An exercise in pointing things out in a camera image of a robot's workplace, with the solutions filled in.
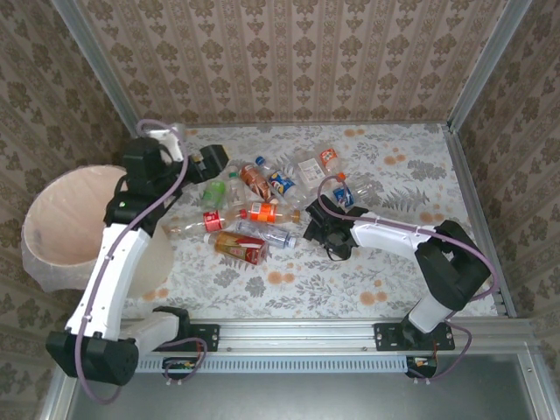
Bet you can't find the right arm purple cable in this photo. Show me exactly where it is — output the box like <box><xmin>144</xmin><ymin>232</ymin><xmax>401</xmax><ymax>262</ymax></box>
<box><xmin>317</xmin><ymin>173</ymin><xmax>500</xmax><ymax>384</ymax></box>

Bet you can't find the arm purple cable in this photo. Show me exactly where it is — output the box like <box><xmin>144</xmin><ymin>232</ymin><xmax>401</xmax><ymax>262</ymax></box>
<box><xmin>73</xmin><ymin>118</ymin><xmax>209</xmax><ymax>406</ymax></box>
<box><xmin>317</xmin><ymin>173</ymin><xmax>500</xmax><ymax>384</ymax></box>

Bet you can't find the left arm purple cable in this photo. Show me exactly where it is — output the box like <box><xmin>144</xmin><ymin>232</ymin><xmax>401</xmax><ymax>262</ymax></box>
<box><xmin>73</xmin><ymin>118</ymin><xmax>209</xmax><ymax>406</ymax></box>

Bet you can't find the grey metal shelf sheet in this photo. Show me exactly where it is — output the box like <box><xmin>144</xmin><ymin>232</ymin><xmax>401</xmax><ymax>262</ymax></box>
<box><xmin>38</xmin><ymin>349</ymin><xmax>560</xmax><ymax>420</ymax></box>

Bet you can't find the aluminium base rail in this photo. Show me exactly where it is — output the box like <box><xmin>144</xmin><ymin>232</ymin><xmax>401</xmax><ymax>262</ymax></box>
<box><xmin>122</xmin><ymin>318</ymin><xmax>537</xmax><ymax>354</ymax></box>

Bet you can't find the small orange-red label bottle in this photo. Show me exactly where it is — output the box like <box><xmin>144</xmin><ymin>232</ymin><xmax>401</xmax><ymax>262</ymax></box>
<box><xmin>318</xmin><ymin>147</ymin><xmax>342</xmax><ymax>174</ymax></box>

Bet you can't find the red-gold label tea bottle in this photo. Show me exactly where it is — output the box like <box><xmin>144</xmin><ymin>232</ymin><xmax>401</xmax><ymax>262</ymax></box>
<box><xmin>203</xmin><ymin>230</ymin><xmax>270</xmax><ymax>267</ymax></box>

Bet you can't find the copper brown label bottle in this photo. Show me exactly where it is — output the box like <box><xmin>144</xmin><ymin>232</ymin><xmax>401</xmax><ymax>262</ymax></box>
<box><xmin>238</xmin><ymin>162</ymin><xmax>281</xmax><ymax>206</ymax></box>

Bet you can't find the grey slotted cable duct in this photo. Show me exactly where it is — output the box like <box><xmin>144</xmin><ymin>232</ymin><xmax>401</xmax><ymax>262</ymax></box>
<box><xmin>135</xmin><ymin>353</ymin><xmax>415</xmax><ymax>375</ymax></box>

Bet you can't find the orange label soda bottle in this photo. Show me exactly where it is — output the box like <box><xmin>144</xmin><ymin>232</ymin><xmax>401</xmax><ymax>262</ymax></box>
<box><xmin>225</xmin><ymin>200</ymin><xmax>303</xmax><ymax>227</ymax></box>

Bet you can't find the red label cola bottle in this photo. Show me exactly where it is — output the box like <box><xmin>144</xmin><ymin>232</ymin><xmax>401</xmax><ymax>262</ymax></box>
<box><xmin>161</xmin><ymin>208</ymin><xmax>249</xmax><ymax>237</ymax></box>

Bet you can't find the clear water bottle pale label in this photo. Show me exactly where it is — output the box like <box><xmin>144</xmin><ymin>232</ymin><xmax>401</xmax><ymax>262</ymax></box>
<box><xmin>234</xmin><ymin>218</ymin><xmax>297</xmax><ymax>250</ymax></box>

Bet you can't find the aluminium table side rail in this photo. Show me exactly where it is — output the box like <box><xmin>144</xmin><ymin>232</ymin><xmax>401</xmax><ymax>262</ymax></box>
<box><xmin>440</xmin><ymin>123</ymin><xmax>520</xmax><ymax>319</ymax></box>

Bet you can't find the blue Pepsi label bottle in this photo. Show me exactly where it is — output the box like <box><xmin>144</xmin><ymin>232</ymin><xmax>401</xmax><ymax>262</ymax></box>
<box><xmin>255</xmin><ymin>155</ymin><xmax>310</xmax><ymax>209</ymax></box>

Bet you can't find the floral table cover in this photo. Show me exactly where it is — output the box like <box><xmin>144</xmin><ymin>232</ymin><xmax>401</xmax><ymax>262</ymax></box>
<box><xmin>122</xmin><ymin>123</ymin><xmax>500</xmax><ymax>320</ymax></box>

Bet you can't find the white round bin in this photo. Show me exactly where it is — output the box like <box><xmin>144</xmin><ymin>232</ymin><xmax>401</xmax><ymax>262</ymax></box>
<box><xmin>20</xmin><ymin>164</ymin><xmax>176</xmax><ymax>303</ymax></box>

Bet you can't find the pink round waste bin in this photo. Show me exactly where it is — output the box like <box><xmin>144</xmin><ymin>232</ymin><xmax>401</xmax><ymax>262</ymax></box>
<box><xmin>21</xmin><ymin>164</ymin><xmax>176</xmax><ymax>303</ymax></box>

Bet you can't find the aluminium frame post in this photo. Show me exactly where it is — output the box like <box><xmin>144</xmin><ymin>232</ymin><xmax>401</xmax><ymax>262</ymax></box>
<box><xmin>445</xmin><ymin>0</ymin><xmax>535</xmax><ymax>132</ymax></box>
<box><xmin>50</xmin><ymin>0</ymin><xmax>145</xmax><ymax>135</ymax></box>

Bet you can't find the green label plastic bottle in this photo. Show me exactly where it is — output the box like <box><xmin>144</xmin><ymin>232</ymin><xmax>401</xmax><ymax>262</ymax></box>
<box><xmin>199</xmin><ymin>174</ymin><xmax>228</xmax><ymax>210</ymax></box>

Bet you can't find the black wired connector box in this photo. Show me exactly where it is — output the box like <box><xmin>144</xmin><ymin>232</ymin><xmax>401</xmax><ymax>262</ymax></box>
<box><xmin>162</xmin><ymin>356</ymin><xmax>207</xmax><ymax>382</ymax></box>
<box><xmin>405</xmin><ymin>354</ymin><xmax>439</xmax><ymax>380</ymax></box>

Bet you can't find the clear bottle white barcode label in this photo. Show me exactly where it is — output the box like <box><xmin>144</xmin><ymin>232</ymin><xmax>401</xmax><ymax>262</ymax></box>
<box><xmin>286</xmin><ymin>150</ymin><xmax>327</xmax><ymax>192</ymax></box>

